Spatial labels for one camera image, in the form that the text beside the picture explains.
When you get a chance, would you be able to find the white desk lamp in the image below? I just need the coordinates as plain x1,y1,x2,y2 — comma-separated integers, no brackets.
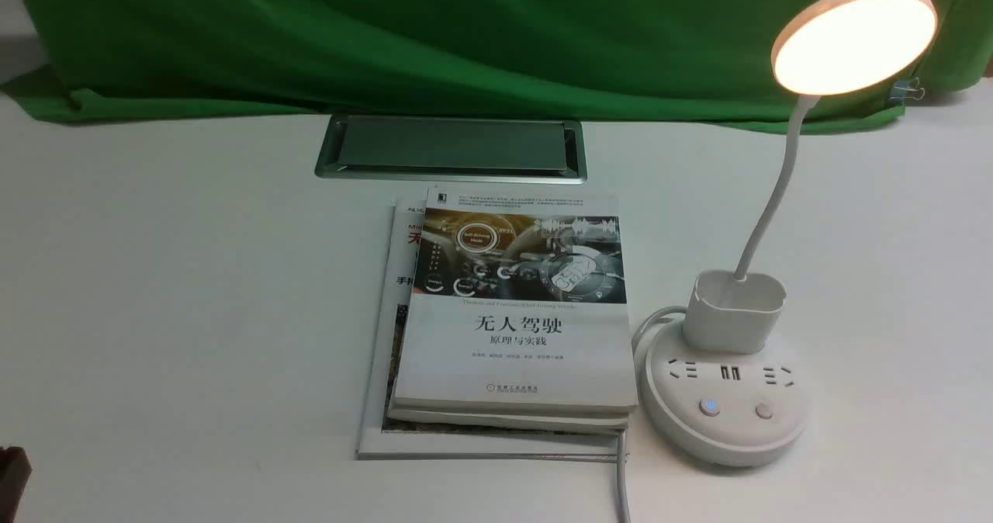
636,0,939,469

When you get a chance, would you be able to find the middle white book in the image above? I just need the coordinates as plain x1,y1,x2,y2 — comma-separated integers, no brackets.
386,205,631,432

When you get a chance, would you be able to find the green backdrop cloth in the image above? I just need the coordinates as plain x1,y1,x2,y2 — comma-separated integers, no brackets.
2,0,991,133

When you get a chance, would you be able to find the blue binder clip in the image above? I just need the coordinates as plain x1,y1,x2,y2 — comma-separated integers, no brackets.
887,77,926,106

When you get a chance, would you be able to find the white lamp power cable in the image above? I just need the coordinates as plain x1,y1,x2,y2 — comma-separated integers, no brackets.
614,306,688,523

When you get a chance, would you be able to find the dark brown corner object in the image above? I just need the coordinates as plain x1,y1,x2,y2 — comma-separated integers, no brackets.
1,446,33,522

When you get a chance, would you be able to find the grey desk cable hatch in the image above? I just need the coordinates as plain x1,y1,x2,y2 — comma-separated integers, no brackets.
313,114,588,185

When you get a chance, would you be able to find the large bottom white book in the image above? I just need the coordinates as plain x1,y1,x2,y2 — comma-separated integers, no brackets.
355,199,618,463

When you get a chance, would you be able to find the white self-driving book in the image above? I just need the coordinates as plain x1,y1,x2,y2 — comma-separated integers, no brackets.
393,188,639,416

